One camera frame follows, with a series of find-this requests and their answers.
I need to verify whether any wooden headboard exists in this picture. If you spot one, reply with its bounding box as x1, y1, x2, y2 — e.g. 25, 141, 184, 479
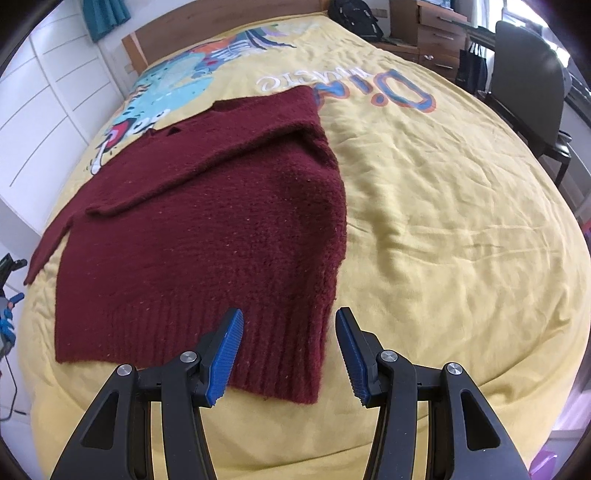
121, 0, 324, 77

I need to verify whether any black office chair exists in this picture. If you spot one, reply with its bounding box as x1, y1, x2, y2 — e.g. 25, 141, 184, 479
489, 21, 575, 185

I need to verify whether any teal curtain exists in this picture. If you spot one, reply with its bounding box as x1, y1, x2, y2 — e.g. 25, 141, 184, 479
82, 0, 127, 42

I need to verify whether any purple plastic object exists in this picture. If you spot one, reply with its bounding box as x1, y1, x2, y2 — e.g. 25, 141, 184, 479
529, 440, 561, 480

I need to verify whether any black backpack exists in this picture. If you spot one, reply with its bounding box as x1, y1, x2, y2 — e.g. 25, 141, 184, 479
327, 0, 385, 41

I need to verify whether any black carrier bag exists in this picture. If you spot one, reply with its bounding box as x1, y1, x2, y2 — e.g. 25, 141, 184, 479
458, 41, 489, 93

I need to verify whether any white wardrobe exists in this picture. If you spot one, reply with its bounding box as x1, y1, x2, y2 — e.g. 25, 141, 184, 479
0, 32, 127, 232

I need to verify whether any yellow printed bedspread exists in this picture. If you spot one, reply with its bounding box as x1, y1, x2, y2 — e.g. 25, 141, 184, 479
18, 9, 591, 480

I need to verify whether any maroon knit sweater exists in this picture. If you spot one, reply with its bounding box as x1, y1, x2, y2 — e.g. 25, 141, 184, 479
23, 85, 348, 407

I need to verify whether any wooden drawer unit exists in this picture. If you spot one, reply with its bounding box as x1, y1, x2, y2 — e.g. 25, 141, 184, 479
390, 0, 476, 79

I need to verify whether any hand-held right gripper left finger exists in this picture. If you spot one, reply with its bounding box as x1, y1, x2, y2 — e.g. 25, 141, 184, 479
50, 308, 245, 480

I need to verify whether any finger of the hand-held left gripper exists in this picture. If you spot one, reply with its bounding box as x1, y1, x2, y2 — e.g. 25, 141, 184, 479
0, 256, 27, 289
0, 292, 25, 344

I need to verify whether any black cable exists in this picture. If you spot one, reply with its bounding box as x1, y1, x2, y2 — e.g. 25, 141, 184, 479
0, 355, 29, 422

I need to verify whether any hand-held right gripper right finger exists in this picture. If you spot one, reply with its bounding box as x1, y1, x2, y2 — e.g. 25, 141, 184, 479
335, 307, 532, 480

